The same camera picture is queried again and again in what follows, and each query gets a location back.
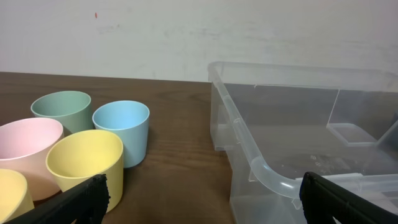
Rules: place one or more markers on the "pink plastic cup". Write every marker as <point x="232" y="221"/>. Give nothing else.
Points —
<point x="24" y="147"/>

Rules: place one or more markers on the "blue plastic cup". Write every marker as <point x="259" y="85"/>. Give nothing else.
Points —
<point x="130" y="121"/>

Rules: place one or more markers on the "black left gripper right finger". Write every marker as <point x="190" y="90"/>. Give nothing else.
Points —
<point x="327" y="203"/>

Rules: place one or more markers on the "clear plastic storage bin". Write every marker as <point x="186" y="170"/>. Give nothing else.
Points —
<point x="278" y="122"/>

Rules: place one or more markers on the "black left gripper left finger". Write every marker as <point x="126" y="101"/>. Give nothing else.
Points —
<point x="85" y="203"/>

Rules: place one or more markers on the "green plastic cup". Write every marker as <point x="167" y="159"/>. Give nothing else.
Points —
<point x="71" y="108"/>

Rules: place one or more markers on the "yellow plastic cup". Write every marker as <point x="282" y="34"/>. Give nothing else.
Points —
<point x="82" y="155"/>
<point x="15" y="196"/>

